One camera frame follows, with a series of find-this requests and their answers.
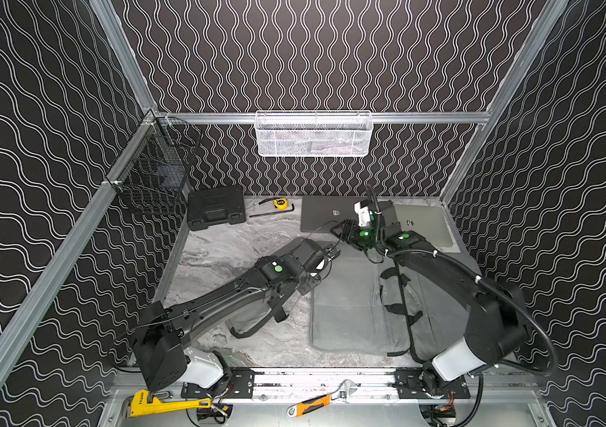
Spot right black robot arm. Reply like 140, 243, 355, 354
331, 220, 558, 391

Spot black hex key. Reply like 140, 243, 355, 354
249, 204, 296, 218

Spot yellow tape measure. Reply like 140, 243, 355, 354
258, 197, 290, 211

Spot yellow pipe wrench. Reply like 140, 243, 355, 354
122, 390, 230, 418

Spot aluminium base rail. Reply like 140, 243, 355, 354
181, 367, 539, 402

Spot orange adjustable wrench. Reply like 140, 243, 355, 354
287, 380, 358, 417

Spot grey zippered laptop bag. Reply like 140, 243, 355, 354
395, 253, 479, 363

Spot black plastic tool case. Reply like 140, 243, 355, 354
187, 185, 247, 231

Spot black wire basket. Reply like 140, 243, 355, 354
112, 116, 205, 216

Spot white wire mesh basket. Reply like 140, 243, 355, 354
254, 110, 374, 158

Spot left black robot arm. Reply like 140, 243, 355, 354
133, 238, 339, 393

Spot silver laptop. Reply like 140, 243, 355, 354
394, 205, 453, 247

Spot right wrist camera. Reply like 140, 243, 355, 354
354, 200, 373, 228

